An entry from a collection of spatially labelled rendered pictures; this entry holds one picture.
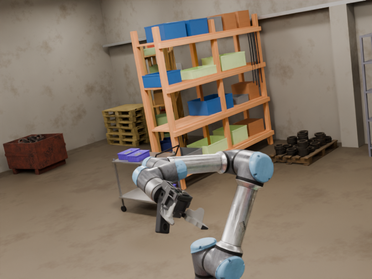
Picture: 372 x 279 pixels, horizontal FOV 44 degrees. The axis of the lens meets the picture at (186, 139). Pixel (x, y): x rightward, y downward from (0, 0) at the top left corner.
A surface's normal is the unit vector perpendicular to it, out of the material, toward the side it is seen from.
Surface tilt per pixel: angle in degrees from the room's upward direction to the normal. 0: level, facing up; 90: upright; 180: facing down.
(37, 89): 90
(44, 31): 90
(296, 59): 90
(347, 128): 90
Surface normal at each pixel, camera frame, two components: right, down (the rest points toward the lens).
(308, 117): -0.69, 0.26
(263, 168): 0.56, -0.03
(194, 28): 0.75, 0.02
